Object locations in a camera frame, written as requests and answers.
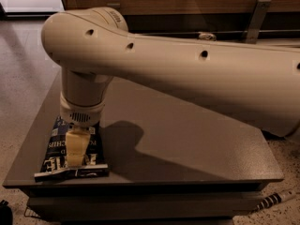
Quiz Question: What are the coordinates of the horizontal metal rail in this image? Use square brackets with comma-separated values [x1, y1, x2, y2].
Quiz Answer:
[141, 29, 300, 37]

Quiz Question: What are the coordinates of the black object on floor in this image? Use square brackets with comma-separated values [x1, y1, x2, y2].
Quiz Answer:
[0, 200, 13, 225]

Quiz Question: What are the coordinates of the blue Kettle chip bag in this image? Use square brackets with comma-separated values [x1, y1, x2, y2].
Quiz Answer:
[34, 116, 109, 182]

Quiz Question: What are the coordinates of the white green soda can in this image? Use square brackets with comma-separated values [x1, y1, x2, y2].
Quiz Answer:
[198, 32, 217, 41]

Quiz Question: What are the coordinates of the striped black white tube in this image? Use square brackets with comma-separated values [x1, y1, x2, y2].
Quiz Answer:
[252, 189, 296, 213]

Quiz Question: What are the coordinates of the right metal wall bracket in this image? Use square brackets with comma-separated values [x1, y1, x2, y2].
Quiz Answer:
[243, 0, 271, 44]

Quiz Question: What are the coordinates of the grey table drawer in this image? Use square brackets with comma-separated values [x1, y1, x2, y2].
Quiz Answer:
[28, 192, 263, 221]

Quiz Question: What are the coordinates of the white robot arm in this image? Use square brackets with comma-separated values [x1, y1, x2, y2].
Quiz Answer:
[41, 7, 300, 167]

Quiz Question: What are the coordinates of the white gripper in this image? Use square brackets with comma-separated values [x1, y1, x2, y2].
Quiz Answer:
[60, 95, 105, 167]

